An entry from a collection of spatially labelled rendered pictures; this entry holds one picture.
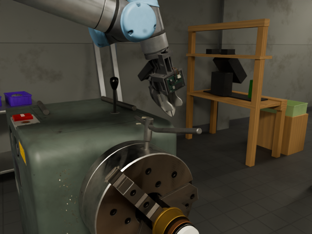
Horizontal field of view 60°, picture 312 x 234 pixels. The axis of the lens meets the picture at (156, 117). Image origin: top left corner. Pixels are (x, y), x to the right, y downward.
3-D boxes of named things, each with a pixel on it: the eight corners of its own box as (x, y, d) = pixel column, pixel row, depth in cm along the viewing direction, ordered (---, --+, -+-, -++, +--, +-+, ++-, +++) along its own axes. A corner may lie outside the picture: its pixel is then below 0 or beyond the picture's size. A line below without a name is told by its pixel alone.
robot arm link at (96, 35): (94, 15, 59) (137, 1, 63) (82, 19, 69) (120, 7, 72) (107, 50, 62) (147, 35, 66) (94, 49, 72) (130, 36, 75)
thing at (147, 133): (140, 157, 75) (144, 117, 73) (147, 157, 76) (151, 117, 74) (143, 160, 73) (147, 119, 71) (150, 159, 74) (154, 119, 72)
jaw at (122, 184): (132, 205, 73) (105, 181, 67) (144, 190, 75) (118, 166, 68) (154, 227, 65) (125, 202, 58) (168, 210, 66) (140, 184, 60)
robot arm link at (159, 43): (133, 40, 76) (156, 31, 79) (139, 56, 77) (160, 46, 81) (148, 40, 70) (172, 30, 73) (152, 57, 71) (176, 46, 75)
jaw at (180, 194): (152, 191, 76) (185, 174, 82) (154, 205, 78) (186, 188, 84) (176, 210, 68) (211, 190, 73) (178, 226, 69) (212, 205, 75)
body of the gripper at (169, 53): (167, 98, 75) (155, 56, 70) (150, 93, 82) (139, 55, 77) (187, 87, 78) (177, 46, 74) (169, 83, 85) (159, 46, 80)
